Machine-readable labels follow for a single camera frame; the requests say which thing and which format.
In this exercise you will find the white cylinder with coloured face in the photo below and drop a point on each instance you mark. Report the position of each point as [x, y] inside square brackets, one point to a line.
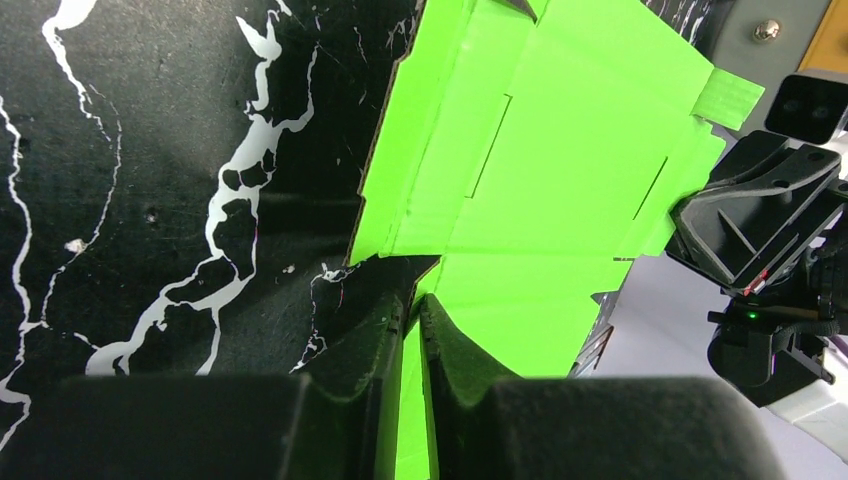
[802, 34]

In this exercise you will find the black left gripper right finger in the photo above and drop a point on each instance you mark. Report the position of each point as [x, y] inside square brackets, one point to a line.
[486, 422]

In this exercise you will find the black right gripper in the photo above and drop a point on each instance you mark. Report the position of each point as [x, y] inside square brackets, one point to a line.
[763, 203]

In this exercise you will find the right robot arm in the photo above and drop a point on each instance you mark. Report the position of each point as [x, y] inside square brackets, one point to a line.
[819, 411]

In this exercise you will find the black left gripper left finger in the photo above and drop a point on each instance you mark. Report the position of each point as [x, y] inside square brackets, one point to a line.
[337, 418]

